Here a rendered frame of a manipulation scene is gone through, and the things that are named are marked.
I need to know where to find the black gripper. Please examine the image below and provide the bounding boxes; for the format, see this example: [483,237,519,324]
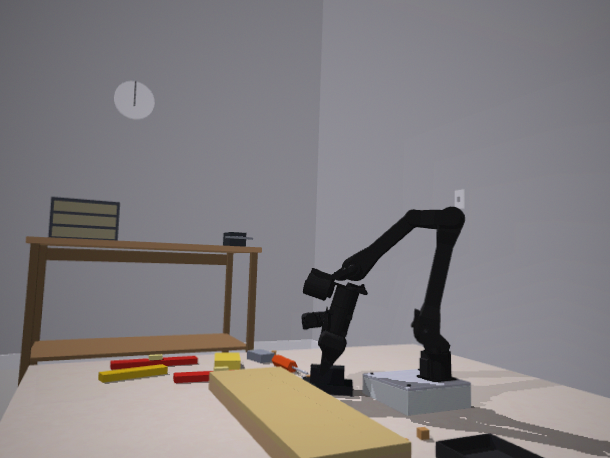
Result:
[318,303,354,376]

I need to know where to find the red flat bar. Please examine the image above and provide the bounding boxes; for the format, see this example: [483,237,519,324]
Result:
[110,354,198,370]
[173,367,230,383]

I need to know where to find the tan rectangular panel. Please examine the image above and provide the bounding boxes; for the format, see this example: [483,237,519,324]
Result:
[208,367,411,458]

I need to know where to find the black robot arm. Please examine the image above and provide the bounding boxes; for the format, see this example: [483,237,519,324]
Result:
[301,207,465,382]

